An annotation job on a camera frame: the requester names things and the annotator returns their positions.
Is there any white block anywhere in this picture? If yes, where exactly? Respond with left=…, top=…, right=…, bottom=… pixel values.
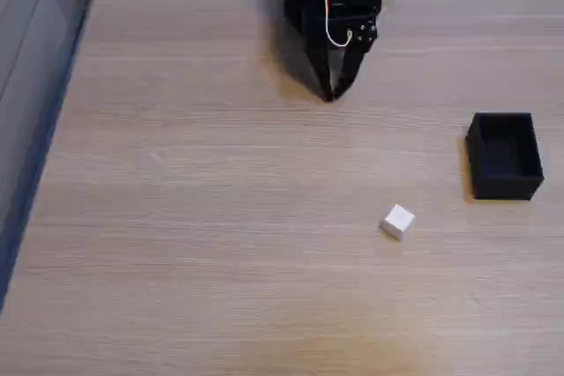
left=381, top=203, right=417, bottom=242

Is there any black open box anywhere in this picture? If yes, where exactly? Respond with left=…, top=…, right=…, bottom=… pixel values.
left=465, top=111, right=545, bottom=202

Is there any white red gripper cable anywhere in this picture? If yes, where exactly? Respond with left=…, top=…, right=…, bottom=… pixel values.
left=324, top=0, right=359, bottom=48

